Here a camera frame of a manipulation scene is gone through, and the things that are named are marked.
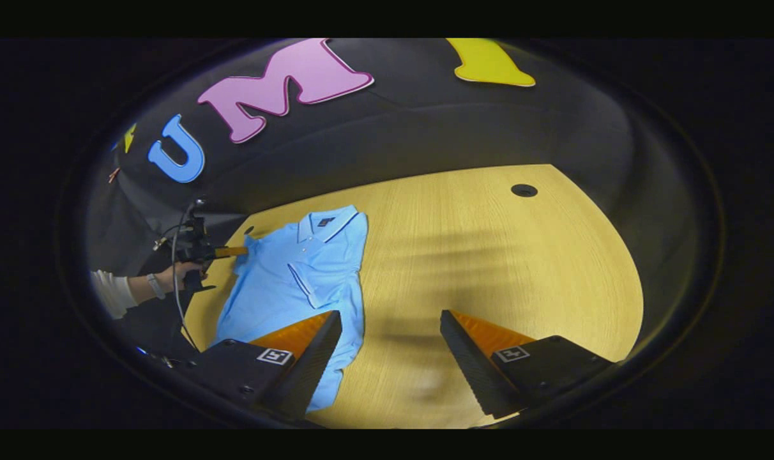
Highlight light blue T-shirt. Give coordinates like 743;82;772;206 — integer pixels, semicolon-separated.
213;204;370;413

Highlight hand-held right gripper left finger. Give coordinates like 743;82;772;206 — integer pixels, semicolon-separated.
188;310;344;424

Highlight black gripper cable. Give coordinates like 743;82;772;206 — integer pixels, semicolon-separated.
169;203;201;353

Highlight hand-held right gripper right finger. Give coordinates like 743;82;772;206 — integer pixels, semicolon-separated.
439;309;618;420

